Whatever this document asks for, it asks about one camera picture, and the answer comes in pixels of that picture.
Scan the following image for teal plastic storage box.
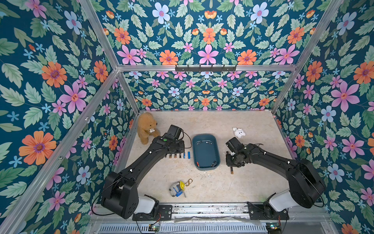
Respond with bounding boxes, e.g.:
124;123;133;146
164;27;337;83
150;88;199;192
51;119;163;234
192;134;221;171

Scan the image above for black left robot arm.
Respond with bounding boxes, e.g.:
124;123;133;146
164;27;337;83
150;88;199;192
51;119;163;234
101;136;185;219

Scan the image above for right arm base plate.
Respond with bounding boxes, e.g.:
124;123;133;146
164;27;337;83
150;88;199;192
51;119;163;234
247;202;289;220

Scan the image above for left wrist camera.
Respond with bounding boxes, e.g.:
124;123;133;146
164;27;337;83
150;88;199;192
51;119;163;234
167;125;183;140

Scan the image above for black hook rail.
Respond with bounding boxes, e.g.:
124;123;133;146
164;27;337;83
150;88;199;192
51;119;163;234
174;65;237;73

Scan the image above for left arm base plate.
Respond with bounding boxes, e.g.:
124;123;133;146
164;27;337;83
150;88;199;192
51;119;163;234
132;205;173;221

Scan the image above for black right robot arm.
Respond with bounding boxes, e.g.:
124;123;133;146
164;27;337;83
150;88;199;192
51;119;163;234
226;137;326;212

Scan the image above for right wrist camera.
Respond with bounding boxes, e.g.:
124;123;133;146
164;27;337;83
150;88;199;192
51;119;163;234
226;137;244;154

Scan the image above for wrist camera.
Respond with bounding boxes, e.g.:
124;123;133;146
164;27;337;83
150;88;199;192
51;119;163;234
167;125;183;140
226;137;244;154

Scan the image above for white plush toy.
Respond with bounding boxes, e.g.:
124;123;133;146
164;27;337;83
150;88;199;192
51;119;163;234
232;127;246;138

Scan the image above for keychain toy with yellow cap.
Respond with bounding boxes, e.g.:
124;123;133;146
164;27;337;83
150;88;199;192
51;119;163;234
169;178;193;198

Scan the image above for brown teddy bear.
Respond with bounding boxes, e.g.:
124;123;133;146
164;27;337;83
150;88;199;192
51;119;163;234
137;113;160;145

